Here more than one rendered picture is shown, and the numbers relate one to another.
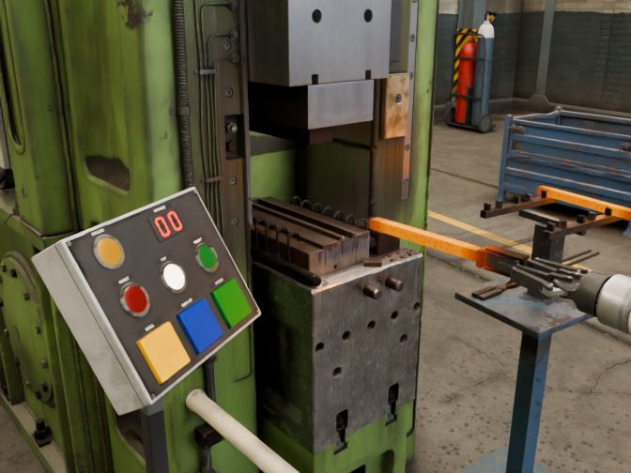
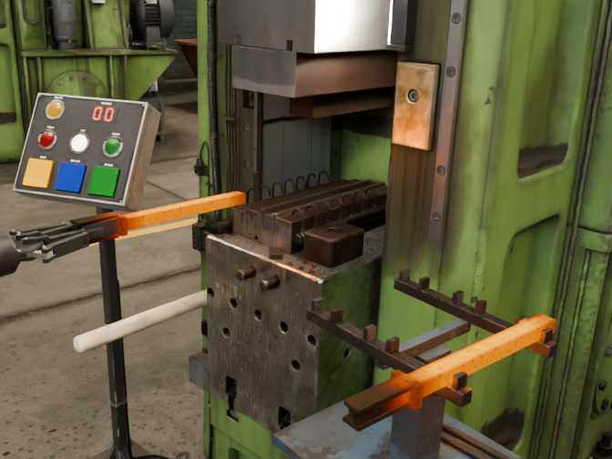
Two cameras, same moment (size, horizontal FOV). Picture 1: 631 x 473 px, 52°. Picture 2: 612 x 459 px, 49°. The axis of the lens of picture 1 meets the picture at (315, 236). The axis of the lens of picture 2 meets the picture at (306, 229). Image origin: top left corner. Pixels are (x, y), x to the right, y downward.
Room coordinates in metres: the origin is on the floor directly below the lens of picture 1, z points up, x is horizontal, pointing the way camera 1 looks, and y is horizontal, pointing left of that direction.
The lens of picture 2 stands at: (1.38, -1.58, 1.48)
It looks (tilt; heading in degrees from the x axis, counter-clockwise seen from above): 19 degrees down; 82
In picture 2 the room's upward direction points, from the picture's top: 2 degrees clockwise
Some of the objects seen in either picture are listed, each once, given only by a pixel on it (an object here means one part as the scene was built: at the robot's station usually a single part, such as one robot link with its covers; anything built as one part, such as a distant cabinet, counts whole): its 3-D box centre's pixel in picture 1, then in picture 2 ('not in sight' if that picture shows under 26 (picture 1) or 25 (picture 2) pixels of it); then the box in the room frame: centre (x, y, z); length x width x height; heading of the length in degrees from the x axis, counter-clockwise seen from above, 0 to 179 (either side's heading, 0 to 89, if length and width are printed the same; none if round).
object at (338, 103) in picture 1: (284, 95); (325, 66); (1.63, 0.08, 1.32); 0.42 x 0.20 x 0.10; 40
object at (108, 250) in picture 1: (108, 251); (55, 109); (0.94, 0.32, 1.16); 0.05 x 0.03 x 0.04; 130
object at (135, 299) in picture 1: (134, 299); (47, 139); (0.92, 0.28, 1.09); 0.05 x 0.03 x 0.04; 130
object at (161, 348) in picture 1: (162, 352); (39, 173); (0.90, 0.24, 1.01); 0.07 x 0.05 x 0.07; 155
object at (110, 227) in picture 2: not in sight; (100, 229); (1.16, -0.37, 1.06); 0.07 x 0.01 x 0.03; 40
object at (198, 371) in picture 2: not in sight; (206, 370); (1.33, 0.29, 0.36); 0.09 x 0.07 x 0.12; 130
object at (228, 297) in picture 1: (230, 303); (105, 181); (1.09, 0.16, 1.01); 0.07 x 0.05 x 0.07; 155
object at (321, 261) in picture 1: (286, 231); (320, 208); (1.63, 0.08, 0.96); 0.42 x 0.20 x 0.09; 40
